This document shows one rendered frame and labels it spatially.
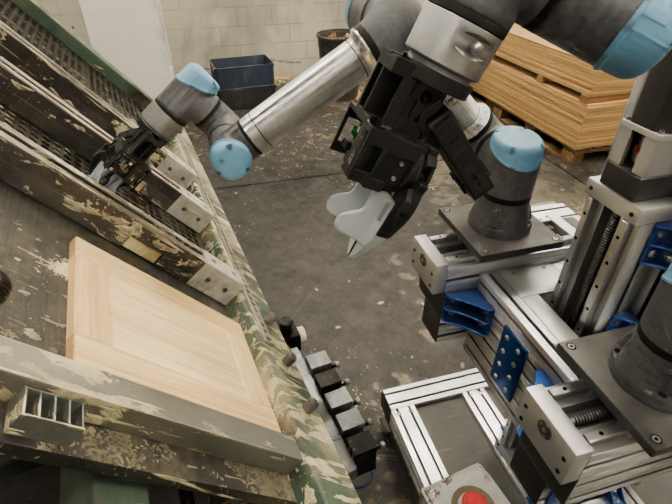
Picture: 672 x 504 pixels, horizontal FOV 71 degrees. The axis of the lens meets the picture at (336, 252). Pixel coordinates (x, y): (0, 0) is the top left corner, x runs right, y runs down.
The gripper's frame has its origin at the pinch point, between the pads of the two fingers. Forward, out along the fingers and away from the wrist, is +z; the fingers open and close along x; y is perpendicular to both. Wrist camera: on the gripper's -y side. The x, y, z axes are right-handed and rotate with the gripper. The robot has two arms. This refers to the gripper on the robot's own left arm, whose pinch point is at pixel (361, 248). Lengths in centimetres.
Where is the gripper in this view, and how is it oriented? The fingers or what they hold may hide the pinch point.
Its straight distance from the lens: 52.7
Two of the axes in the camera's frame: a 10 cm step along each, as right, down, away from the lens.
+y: -8.8, -2.1, -4.3
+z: -4.2, 7.9, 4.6
